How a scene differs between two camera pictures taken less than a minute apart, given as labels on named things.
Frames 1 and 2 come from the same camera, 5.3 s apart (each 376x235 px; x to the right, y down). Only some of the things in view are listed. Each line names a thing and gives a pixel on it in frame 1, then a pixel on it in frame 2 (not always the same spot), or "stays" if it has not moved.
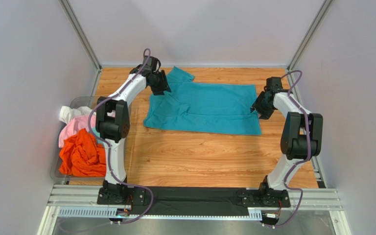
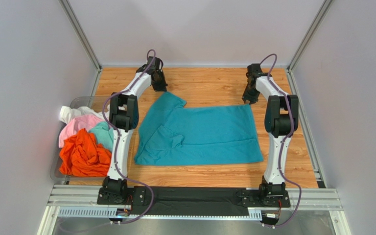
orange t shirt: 80,155 stays
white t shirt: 67,114 stays
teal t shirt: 218,108 → 172,134
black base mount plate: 194,200 stays
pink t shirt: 74,127 stays
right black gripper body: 261,106 → 250,90
